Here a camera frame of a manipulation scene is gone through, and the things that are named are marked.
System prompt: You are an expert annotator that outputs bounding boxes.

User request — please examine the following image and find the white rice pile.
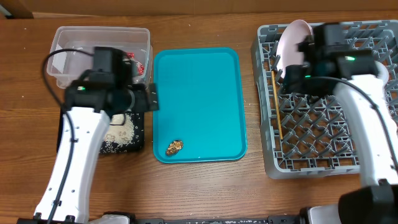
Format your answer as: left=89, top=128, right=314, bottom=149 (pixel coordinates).
left=99, top=113, right=144, bottom=153

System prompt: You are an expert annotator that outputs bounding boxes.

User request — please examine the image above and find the clear plastic waste bin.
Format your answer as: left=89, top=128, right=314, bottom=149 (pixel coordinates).
left=47, top=26, right=153, bottom=89

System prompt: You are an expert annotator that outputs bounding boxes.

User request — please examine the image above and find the black rectangular tray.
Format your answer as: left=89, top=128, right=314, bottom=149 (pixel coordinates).
left=56, top=108, right=146, bottom=154

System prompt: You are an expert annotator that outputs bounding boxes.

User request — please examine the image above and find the large pink plate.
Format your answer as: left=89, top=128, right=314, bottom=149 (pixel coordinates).
left=276, top=20, right=313, bottom=78

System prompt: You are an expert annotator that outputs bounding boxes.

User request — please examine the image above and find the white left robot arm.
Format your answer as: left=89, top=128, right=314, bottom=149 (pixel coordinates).
left=18, top=47, right=159, bottom=223

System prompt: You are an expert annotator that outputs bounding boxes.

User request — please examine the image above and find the grey white bowl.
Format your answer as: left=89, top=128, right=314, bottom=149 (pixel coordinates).
left=375, top=61, right=389, bottom=86

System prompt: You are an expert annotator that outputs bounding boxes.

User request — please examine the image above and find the red strawberry candy wrapper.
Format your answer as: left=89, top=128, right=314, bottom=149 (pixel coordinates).
left=127, top=52, right=145, bottom=76

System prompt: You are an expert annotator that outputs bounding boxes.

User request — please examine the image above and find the grey dishwasher rack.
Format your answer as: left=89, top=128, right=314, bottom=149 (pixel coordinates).
left=251, top=20, right=397, bottom=179

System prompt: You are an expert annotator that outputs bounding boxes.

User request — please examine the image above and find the wooden chopstick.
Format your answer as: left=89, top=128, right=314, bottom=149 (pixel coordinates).
left=271, top=70, right=283, bottom=141

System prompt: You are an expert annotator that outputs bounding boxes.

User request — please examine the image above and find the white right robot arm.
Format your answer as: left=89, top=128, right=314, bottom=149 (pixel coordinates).
left=277, top=20, right=397, bottom=223

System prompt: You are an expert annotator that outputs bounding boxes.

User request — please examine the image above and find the teal serving tray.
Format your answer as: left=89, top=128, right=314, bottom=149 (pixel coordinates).
left=153, top=47, right=248, bottom=164

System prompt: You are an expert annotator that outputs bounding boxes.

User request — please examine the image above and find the brown food scrap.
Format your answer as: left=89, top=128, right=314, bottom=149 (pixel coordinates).
left=165, top=140, right=183, bottom=156

